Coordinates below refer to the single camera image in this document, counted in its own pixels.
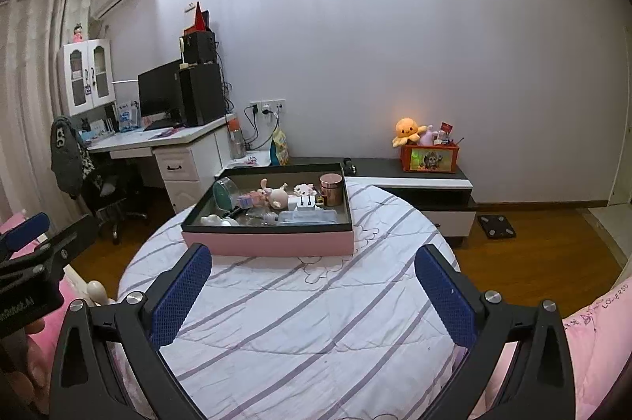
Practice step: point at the rose gold jar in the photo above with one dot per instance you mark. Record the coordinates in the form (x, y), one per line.
(332, 192)

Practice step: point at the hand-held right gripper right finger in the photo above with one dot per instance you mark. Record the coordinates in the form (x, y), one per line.
(447, 296)

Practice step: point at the pink box with black rim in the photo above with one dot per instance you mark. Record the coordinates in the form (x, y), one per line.
(266, 243)

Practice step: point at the orange octopus plush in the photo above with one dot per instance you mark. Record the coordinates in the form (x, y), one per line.
(407, 129)

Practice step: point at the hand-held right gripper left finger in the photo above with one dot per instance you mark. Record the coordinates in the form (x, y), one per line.
(180, 296)

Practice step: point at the white desk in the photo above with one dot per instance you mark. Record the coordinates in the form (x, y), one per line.
(182, 173)

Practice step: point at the person's left hand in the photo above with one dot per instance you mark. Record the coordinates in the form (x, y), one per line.
(39, 341)

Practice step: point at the pink printed pillow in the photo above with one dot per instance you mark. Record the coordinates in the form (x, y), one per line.
(602, 351)

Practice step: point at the clear bottle with teal insert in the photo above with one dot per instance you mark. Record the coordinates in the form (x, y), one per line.
(226, 195)

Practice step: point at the grey jacket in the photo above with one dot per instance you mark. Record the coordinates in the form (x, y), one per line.
(66, 153)

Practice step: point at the small black object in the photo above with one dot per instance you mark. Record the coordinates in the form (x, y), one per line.
(349, 165)

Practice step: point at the white nightstand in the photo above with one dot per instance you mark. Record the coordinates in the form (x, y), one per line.
(247, 170)

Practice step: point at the black bathroom scale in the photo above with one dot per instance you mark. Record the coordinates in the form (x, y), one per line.
(496, 226)

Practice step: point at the orange printed storage box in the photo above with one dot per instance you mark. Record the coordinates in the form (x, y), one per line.
(429, 159)

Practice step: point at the pink blanket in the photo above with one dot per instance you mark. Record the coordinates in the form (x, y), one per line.
(74, 301)

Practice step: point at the water bottle with orange lid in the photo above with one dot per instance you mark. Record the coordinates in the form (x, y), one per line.
(237, 143)

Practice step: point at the printed papers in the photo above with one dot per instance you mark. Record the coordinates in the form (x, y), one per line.
(248, 160)

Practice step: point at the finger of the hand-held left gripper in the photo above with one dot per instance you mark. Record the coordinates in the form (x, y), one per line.
(27, 230)
(69, 242)

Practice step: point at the clear plastic case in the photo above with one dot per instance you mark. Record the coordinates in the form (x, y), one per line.
(308, 217)

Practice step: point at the blue yellow snack bag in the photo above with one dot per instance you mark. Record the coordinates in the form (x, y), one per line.
(280, 148)

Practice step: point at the white curtain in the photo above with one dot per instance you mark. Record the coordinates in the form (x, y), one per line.
(29, 104)

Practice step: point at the pink plush toy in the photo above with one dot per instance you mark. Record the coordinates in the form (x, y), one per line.
(427, 135)

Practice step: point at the small cream stand fan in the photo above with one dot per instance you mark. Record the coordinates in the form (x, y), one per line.
(183, 49)

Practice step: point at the blue white boxes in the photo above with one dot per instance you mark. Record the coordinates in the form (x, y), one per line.
(127, 117)

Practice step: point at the white bed frame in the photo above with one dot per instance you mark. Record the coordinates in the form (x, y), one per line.
(94, 289)

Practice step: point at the black office chair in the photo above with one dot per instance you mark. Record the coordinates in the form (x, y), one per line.
(113, 202)

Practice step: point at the white round figurine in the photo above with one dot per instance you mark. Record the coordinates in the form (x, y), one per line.
(215, 220)

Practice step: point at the black monitor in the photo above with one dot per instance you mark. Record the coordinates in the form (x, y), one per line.
(158, 91)

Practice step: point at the white hutch cabinet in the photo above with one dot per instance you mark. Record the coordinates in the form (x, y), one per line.
(86, 77)

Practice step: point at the black speaker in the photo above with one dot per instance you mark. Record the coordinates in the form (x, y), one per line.
(201, 48)

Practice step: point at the low black white cabinet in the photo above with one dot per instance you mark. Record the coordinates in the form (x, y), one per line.
(424, 193)

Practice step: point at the small pink doll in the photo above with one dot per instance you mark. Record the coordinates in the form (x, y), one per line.
(77, 35)

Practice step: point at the white wall outlet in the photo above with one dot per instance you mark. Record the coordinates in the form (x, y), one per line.
(266, 106)

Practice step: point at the black computer tower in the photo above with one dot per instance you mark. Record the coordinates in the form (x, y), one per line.
(202, 96)

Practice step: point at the pig doll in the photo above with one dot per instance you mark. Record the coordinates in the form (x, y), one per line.
(277, 197)

